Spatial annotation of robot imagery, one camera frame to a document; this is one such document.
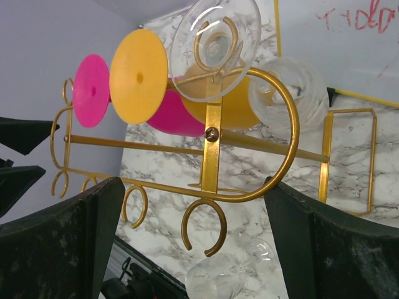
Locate clear wine glass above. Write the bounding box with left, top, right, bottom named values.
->
left=185, top=239, right=276, bottom=299
left=168, top=0, right=330, bottom=138

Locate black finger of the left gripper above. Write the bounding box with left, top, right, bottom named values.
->
left=0, top=166, right=46, bottom=217
left=1, top=117, right=53, bottom=156

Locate gold wire glass rack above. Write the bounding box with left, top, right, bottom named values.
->
left=49, top=16, right=378, bottom=258

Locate gold framed whiteboard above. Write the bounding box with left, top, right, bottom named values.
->
left=274, top=0, right=398, bottom=107

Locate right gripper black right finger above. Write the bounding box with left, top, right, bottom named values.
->
left=264, top=183, right=398, bottom=298

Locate orange wine glass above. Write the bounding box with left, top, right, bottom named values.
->
left=108, top=28, right=262, bottom=129

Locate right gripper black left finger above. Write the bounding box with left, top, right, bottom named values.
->
left=1, top=177, right=125, bottom=298

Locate pink wine glass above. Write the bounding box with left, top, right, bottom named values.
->
left=72, top=54, right=204, bottom=137

